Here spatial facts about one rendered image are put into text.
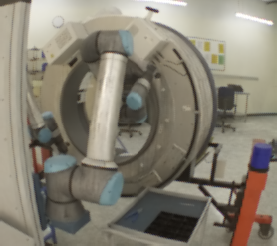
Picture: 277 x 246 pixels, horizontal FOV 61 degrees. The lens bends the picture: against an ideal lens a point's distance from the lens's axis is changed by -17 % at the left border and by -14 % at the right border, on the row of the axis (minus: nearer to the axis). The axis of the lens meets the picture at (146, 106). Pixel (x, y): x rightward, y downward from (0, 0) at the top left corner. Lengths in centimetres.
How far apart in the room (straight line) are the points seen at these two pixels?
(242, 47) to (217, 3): 164
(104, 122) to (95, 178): 22
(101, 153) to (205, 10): 744
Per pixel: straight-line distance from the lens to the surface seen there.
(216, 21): 836
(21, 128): 104
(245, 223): 173
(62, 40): 200
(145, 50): 167
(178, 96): 173
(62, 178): 110
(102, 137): 104
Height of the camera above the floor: 150
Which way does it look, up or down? 9 degrees down
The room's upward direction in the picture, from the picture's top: 2 degrees clockwise
